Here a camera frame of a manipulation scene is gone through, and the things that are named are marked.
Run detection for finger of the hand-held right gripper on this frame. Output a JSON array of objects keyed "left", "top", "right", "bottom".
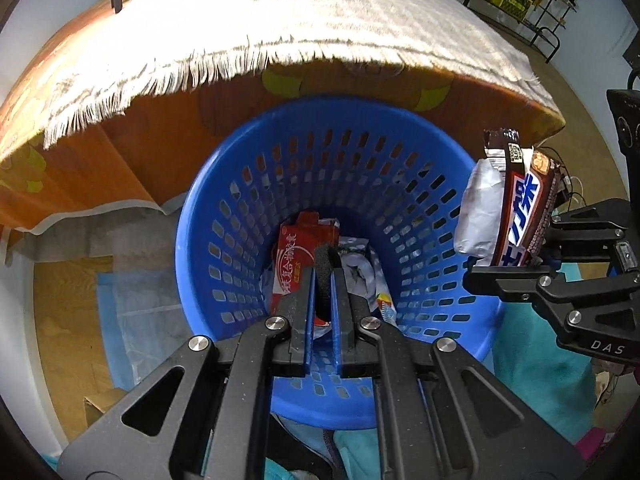
[
  {"left": 462, "top": 262, "right": 640, "bottom": 356},
  {"left": 542, "top": 199, "right": 640, "bottom": 276}
]

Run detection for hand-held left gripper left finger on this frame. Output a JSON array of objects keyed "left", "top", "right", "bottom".
[{"left": 57, "top": 267, "right": 317, "bottom": 480}]

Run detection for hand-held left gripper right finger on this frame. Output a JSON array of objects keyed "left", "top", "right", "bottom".
[{"left": 330, "top": 265, "right": 586, "bottom": 480}]

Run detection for long white wrapper colourful end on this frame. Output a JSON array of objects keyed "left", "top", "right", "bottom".
[{"left": 372, "top": 292, "right": 399, "bottom": 326}]

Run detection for white plastic bag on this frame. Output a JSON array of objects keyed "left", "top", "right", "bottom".
[{"left": 337, "top": 236, "right": 386, "bottom": 313}]

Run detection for black fabric strap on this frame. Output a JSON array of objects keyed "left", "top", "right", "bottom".
[{"left": 312, "top": 245, "right": 341, "bottom": 323}]

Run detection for brown candy bar wrapper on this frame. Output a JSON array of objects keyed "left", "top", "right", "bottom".
[{"left": 454, "top": 128, "right": 566, "bottom": 267}]

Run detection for red cardboard box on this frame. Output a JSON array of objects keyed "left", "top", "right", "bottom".
[{"left": 270, "top": 212, "right": 341, "bottom": 328}]

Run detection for blue plastic basket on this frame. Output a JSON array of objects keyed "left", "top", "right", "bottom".
[{"left": 175, "top": 94, "right": 506, "bottom": 432}]

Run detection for black metal rack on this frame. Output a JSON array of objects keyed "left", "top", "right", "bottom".
[{"left": 415, "top": 0, "right": 591, "bottom": 63}]

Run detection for teal cloth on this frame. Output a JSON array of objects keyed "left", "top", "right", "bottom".
[{"left": 265, "top": 260, "right": 601, "bottom": 480}]

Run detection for clear plastic sheet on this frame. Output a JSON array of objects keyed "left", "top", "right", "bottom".
[{"left": 95, "top": 267, "right": 193, "bottom": 393}]

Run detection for yellow crate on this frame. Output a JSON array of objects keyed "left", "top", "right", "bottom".
[{"left": 492, "top": 0, "right": 536, "bottom": 21}]

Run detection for pink clothing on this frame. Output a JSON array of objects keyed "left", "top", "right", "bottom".
[{"left": 575, "top": 422, "right": 633, "bottom": 461}]

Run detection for cardboard piece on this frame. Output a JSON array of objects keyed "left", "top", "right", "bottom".
[{"left": 81, "top": 395, "right": 118, "bottom": 428}]

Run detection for orange patterned bedsheet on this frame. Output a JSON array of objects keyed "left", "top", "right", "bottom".
[{"left": 0, "top": 0, "right": 566, "bottom": 266}]

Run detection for beige plaid fringed blanket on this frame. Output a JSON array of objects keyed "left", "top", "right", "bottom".
[{"left": 42, "top": 0, "right": 556, "bottom": 151}]

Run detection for tangle of cables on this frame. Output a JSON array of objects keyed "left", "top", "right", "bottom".
[{"left": 542, "top": 147, "right": 586, "bottom": 211}]

